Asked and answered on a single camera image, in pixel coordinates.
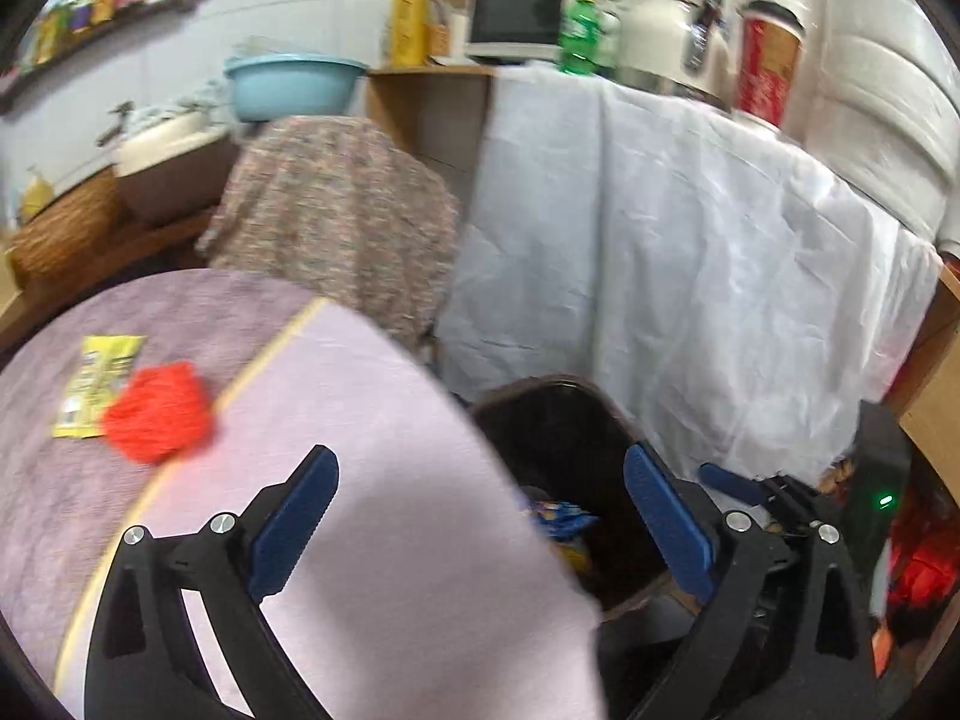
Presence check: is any purple table cloth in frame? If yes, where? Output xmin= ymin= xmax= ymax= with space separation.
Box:
xmin=2 ymin=268 xmax=607 ymax=718

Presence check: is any brass faucet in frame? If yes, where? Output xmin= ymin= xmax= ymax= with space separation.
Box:
xmin=96 ymin=101 xmax=133 ymax=148

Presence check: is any white sheet cover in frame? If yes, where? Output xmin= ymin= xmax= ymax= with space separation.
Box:
xmin=436 ymin=67 xmax=942 ymax=483

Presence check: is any woven basket sink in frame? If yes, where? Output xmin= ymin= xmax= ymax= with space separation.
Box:
xmin=10 ymin=167 xmax=127 ymax=284

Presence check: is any red paper cup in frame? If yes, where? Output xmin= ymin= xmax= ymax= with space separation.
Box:
xmin=734 ymin=0 xmax=805 ymax=130

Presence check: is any yellow wrap roll box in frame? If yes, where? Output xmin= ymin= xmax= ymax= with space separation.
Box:
xmin=391 ymin=0 xmax=430 ymax=68

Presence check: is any green soda bottle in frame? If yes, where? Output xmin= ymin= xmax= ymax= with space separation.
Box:
xmin=558 ymin=0 xmax=601 ymax=75

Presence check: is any white bowl stack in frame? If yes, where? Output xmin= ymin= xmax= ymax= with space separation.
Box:
xmin=732 ymin=0 xmax=958 ymax=257

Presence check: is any red foam fruit net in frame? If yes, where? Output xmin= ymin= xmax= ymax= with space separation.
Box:
xmin=101 ymin=361 xmax=213 ymax=465

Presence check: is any yellow soap dispenser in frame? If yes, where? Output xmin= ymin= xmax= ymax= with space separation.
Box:
xmin=18 ymin=166 xmax=53 ymax=224

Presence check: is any white microwave oven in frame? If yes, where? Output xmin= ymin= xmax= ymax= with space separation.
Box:
xmin=462 ymin=0 xmax=662 ymax=65

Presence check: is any floral cloth cover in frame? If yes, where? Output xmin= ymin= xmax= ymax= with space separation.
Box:
xmin=197 ymin=115 xmax=460 ymax=351

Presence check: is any blue snack wrapper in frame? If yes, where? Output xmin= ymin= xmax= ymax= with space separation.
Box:
xmin=523 ymin=488 xmax=597 ymax=543

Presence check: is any dark trash bin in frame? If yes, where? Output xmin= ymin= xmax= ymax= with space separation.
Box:
xmin=469 ymin=376 xmax=697 ymax=626

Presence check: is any yellow snack packet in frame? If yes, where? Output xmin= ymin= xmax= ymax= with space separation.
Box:
xmin=52 ymin=335 xmax=145 ymax=439

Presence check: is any light blue plastic basin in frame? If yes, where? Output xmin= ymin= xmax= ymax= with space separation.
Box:
xmin=224 ymin=54 xmax=368 ymax=124

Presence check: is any brown white rice cooker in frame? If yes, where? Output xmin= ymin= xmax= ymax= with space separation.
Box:
xmin=112 ymin=110 xmax=239 ymax=226

